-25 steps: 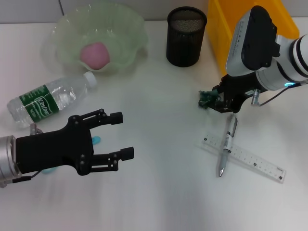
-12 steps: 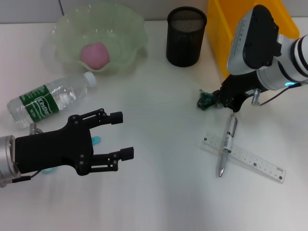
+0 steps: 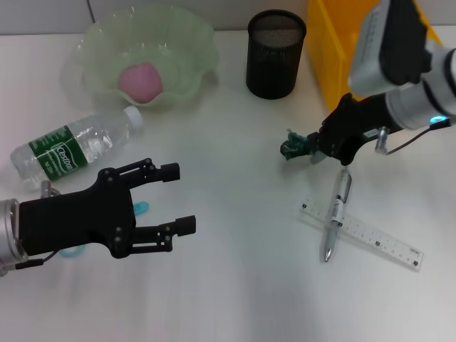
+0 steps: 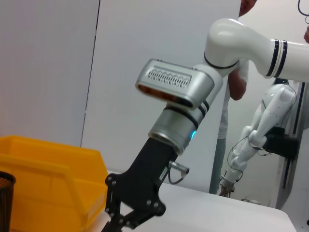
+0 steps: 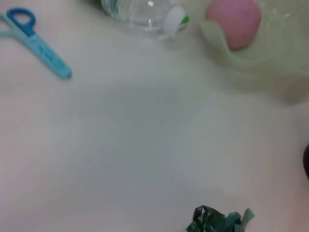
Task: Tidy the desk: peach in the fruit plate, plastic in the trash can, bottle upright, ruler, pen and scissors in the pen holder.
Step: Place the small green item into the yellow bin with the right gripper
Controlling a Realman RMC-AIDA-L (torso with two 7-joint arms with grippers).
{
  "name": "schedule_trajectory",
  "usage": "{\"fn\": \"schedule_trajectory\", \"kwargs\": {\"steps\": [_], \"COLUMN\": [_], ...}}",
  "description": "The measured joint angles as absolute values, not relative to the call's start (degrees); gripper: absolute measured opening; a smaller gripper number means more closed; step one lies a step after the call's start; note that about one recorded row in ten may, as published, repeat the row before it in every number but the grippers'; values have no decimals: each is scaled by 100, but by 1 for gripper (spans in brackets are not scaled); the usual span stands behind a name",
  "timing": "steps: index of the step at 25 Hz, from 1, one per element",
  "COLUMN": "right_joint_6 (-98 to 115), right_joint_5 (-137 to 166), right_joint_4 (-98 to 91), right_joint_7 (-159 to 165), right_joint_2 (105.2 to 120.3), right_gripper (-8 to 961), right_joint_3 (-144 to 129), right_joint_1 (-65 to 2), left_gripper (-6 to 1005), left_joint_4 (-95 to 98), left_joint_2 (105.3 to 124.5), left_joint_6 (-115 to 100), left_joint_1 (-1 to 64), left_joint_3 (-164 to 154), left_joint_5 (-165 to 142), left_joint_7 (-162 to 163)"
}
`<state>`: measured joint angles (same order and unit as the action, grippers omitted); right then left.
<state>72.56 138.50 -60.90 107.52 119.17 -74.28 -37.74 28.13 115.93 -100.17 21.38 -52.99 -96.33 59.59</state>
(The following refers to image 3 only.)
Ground black mesh pen holder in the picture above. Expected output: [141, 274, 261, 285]
[245, 9, 307, 100]

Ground green glass fruit plate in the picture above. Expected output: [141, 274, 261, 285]
[63, 5, 220, 113]

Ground yellow plastic bin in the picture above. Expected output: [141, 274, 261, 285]
[306, 0, 445, 110]

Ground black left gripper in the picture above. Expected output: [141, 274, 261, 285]
[19, 158, 197, 259]

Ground transparent plastic ruler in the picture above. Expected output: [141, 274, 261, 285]
[299, 202, 425, 272]

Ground blue teal scissors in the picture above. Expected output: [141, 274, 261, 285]
[58, 201, 150, 259]

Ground clear green-label water bottle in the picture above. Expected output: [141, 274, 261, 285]
[9, 105, 145, 193]

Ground silver pen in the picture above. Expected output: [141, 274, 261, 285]
[323, 168, 353, 264]

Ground pink peach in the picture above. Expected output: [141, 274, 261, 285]
[118, 63, 163, 105]

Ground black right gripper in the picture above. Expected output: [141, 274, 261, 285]
[306, 93, 396, 167]

